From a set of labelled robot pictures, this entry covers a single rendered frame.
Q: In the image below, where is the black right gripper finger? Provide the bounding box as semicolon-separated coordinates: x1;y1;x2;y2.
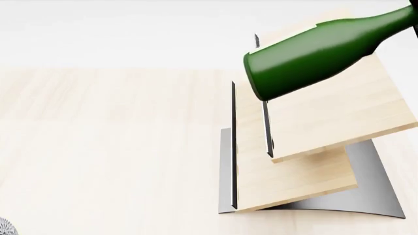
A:
408;0;418;40

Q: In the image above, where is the green glass wine bottle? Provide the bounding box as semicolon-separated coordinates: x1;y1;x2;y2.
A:
242;4;416;102

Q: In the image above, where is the wooden wine rack with metal base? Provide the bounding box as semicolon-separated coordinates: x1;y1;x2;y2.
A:
217;8;418;219

